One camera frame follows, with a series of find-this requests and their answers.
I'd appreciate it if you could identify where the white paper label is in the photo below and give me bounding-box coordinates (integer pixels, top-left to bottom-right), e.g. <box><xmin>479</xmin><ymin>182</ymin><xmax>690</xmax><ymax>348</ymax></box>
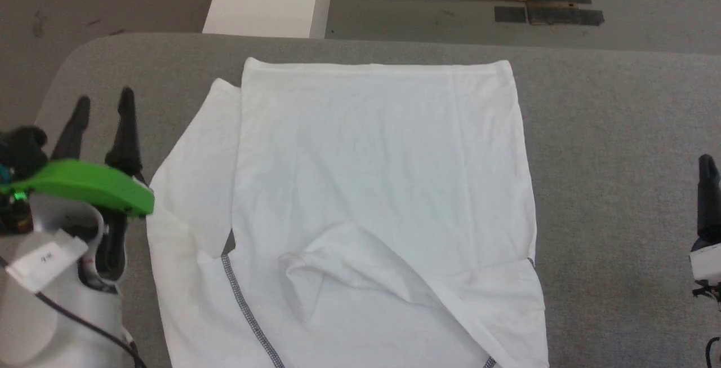
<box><xmin>5</xmin><ymin>229</ymin><xmax>89</xmax><ymax>293</ymax></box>

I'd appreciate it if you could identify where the large black floor mat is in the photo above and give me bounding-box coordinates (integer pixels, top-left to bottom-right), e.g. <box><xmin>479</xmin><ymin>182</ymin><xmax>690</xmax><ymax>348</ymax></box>
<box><xmin>527</xmin><ymin>7</ymin><xmax>606</xmax><ymax>26</ymax></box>

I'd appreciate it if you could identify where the small black floor mat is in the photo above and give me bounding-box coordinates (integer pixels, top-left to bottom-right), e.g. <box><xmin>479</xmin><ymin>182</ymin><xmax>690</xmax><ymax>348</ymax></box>
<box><xmin>494</xmin><ymin>6</ymin><xmax>528</xmax><ymax>24</ymax></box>

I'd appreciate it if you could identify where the white garment with grey stitching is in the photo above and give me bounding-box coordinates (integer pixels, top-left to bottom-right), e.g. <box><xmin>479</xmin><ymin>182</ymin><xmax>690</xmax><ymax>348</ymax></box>
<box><xmin>146</xmin><ymin>57</ymin><xmax>550</xmax><ymax>368</ymax></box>

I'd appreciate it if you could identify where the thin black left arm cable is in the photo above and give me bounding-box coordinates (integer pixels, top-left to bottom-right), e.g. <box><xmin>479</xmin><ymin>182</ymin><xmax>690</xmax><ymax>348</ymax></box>
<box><xmin>0</xmin><ymin>258</ymin><xmax>148</xmax><ymax>368</ymax></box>

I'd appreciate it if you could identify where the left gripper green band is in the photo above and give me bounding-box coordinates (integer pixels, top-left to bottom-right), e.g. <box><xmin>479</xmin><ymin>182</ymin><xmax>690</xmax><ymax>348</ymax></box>
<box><xmin>0</xmin><ymin>87</ymin><xmax>156</xmax><ymax>293</ymax></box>

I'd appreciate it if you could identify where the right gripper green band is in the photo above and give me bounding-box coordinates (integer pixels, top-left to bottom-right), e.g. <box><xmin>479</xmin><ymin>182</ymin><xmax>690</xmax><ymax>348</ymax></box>
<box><xmin>690</xmin><ymin>153</ymin><xmax>721</xmax><ymax>302</ymax></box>

